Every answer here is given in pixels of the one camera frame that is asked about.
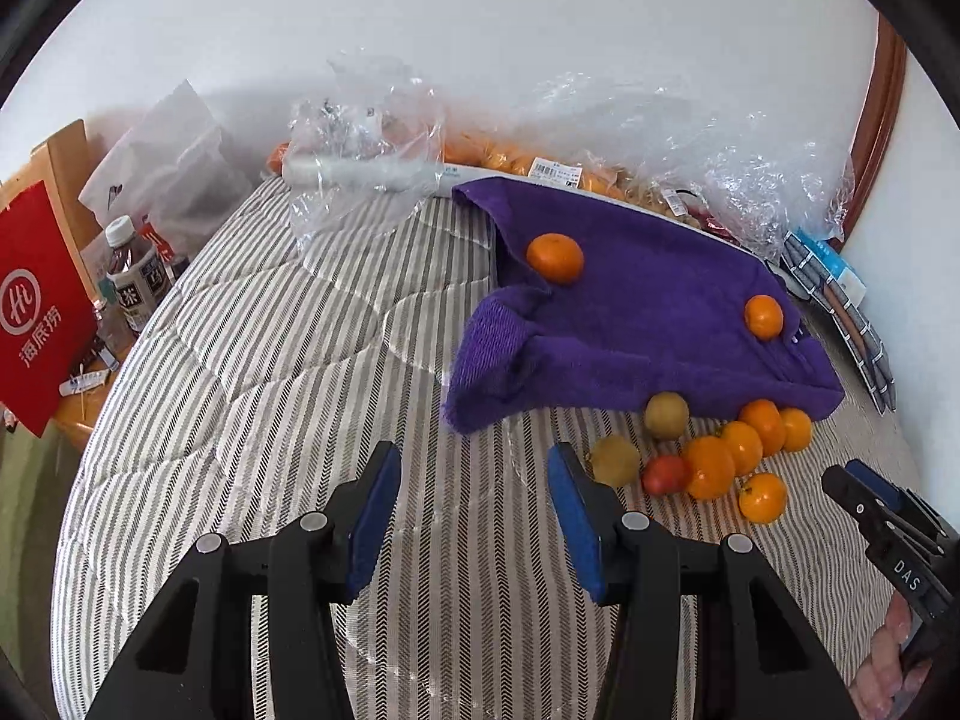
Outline bag of oranges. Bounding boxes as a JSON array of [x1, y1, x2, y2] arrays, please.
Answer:
[[446, 131, 623, 200]]

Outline large clear plastic bag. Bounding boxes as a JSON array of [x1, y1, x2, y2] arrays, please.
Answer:
[[517, 71, 856, 260]]

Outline white plastic bag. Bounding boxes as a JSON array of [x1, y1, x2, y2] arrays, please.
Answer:
[[79, 80, 252, 256]]

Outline white tray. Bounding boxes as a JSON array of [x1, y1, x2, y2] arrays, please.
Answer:
[[442, 163, 762, 256]]

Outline yellow-green round fruit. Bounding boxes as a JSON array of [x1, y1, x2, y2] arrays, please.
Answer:
[[590, 436, 642, 488], [643, 392, 690, 441]]

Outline red paper bag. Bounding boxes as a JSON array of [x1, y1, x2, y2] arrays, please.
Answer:
[[0, 180, 98, 437]]

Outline white roll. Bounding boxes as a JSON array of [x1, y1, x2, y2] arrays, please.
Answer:
[[283, 154, 443, 194]]

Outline grey plaid cloth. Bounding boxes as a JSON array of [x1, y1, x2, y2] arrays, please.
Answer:
[[780, 229, 897, 413]]

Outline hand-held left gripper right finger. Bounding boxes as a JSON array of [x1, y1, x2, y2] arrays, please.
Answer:
[[547, 442, 860, 720]]

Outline dark drink bottle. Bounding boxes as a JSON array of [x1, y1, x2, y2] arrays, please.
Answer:
[[142, 217, 192, 286]]

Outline purple towel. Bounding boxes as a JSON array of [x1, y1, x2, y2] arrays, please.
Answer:
[[442, 176, 845, 436]]

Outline person's right hand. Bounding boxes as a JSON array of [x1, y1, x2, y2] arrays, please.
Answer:
[[851, 592, 938, 720]]

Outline tea bottle white cap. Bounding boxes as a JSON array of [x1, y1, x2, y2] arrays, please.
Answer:
[[101, 215, 162, 335]]

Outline small clear plastic bag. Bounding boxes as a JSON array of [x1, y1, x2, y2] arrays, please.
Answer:
[[289, 52, 451, 271]]

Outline bag of brown fruits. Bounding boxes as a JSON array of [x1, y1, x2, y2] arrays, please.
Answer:
[[619, 172, 706, 222]]

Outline wooden door frame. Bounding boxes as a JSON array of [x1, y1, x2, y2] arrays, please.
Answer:
[[840, 11, 908, 241]]

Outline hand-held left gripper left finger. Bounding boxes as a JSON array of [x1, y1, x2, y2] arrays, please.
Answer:
[[86, 441, 402, 720]]

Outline orange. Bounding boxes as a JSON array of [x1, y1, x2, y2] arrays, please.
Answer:
[[526, 233, 585, 285], [780, 408, 815, 453], [743, 295, 785, 341], [682, 436, 737, 501], [720, 421, 764, 475], [739, 399, 785, 455], [737, 473, 788, 526]]

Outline orange wooden stool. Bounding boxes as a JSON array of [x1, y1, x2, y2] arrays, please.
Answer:
[[51, 367, 121, 451]]

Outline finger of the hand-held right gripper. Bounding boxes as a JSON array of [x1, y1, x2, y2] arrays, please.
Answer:
[[821, 465, 897, 550], [846, 459, 947, 541]]

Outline small red fruit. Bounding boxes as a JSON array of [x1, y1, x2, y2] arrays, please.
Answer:
[[642, 454, 692, 497]]

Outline blue tissue pack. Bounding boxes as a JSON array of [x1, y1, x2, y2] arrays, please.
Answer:
[[795, 229, 867, 305]]

